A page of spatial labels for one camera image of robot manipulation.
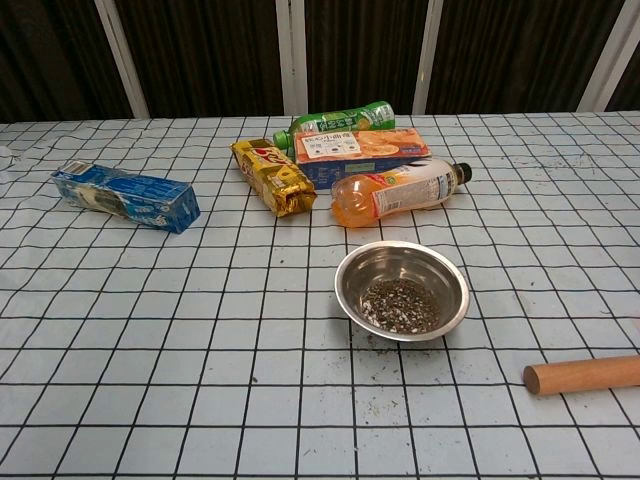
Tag brown wooden pestle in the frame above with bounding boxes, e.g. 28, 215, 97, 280
523, 355, 640, 397

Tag stainless steel bowl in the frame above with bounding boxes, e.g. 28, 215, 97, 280
334, 240, 471, 343

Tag gold snack packet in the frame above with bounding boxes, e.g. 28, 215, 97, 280
229, 138, 318, 219

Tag orange juice bottle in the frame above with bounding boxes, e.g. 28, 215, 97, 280
330, 158, 474, 229

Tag orange biscuit box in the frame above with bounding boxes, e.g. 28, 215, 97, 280
293, 127, 433, 191

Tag dark seeds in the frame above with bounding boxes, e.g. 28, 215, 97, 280
360, 278, 442, 335

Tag green drink bottle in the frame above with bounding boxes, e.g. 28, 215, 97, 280
272, 100, 396, 149

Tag white checkered tablecloth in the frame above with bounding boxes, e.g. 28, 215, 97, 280
0, 112, 640, 480

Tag blue toothpaste box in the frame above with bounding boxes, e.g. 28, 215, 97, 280
50, 160, 202, 235

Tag white frame post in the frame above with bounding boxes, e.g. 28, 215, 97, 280
275, 0, 307, 117
577, 0, 640, 113
412, 0, 445, 116
93, 0, 151, 120

